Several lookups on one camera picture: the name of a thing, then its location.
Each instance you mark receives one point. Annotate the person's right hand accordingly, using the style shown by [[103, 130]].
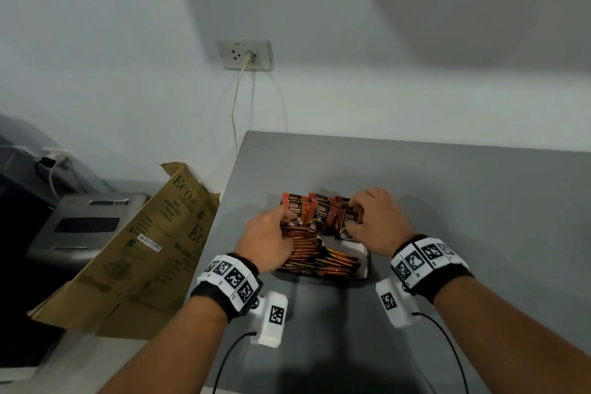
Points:
[[383, 223]]

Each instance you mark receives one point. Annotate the person's left forearm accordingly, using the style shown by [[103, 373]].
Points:
[[166, 352]]

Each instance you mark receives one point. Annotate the black tray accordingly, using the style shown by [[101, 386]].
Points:
[[368, 269]]

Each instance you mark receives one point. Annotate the grey appliance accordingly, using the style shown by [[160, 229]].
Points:
[[83, 225]]

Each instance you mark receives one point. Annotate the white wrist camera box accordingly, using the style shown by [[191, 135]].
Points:
[[270, 320], [394, 303]]

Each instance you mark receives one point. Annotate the brown cardboard box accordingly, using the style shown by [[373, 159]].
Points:
[[129, 278]]

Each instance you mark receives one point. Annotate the white wall socket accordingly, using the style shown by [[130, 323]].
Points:
[[231, 55]]

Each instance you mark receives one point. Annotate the person's right forearm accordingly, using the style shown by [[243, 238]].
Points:
[[512, 343]]

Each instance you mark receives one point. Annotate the black wristband with marker tags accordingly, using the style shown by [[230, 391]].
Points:
[[429, 264], [226, 285]]

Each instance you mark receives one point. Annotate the person's left hand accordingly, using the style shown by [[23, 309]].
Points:
[[265, 241]]

